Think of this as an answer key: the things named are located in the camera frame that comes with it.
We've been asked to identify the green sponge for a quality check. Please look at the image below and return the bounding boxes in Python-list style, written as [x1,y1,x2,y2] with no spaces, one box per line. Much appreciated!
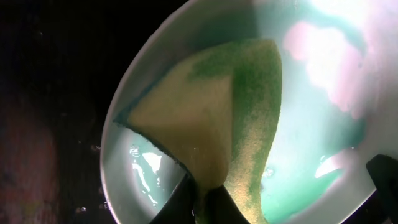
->
[116,39,282,223]

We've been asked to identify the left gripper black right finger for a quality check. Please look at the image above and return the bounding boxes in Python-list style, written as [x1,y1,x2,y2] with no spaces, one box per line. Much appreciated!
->
[206,185,249,224]

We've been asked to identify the round black tray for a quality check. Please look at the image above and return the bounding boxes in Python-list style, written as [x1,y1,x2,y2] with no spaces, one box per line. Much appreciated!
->
[1,0,182,223]

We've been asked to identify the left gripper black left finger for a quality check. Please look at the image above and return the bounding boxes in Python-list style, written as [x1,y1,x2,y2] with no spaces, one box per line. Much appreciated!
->
[150,174,196,224]

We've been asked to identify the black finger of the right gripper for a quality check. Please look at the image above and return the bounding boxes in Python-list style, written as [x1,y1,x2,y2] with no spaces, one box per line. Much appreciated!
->
[366,154,397,215]

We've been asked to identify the green plate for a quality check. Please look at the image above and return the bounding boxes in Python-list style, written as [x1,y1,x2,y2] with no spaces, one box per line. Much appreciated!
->
[100,1,397,223]

